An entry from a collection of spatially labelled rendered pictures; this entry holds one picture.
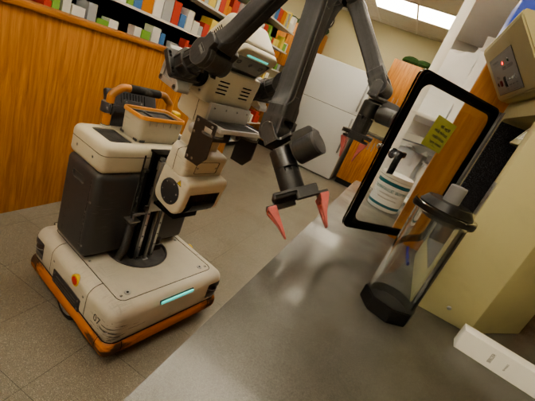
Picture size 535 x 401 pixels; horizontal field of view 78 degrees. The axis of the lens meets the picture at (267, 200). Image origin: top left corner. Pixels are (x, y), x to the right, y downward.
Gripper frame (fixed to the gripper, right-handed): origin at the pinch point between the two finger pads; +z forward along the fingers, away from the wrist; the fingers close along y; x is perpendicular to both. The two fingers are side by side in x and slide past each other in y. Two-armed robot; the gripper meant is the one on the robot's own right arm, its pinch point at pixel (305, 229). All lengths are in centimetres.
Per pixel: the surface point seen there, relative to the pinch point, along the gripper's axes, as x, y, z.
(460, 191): -21.2, 23.1, 3.2
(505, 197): -15.1, 34.9, 5.9
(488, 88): 4, 60, -24
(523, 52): -23, 44, -18
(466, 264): -7.2, 27.9, 16.1
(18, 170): 108, -127, -88
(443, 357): -11.6, 14.7, 29.3
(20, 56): 69, -96, -126
